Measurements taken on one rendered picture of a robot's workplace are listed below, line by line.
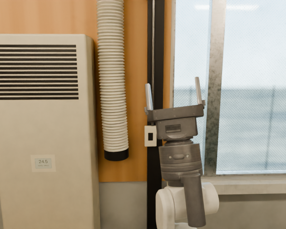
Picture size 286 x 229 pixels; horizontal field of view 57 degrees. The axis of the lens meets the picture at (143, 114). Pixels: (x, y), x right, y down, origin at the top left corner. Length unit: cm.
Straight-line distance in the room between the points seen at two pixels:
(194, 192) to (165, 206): 7
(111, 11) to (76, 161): 83
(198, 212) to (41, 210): 128
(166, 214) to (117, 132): 106
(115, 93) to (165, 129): 98
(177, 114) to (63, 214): 125
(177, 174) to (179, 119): 11
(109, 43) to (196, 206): 114
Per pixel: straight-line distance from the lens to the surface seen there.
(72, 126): 147
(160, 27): 162
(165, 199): 55
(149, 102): 57
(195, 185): 52
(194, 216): 54
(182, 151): 54
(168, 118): 55
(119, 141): 158
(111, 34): 151
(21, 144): 158
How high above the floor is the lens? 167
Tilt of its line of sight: 12 degrees down
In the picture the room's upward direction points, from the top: straight up
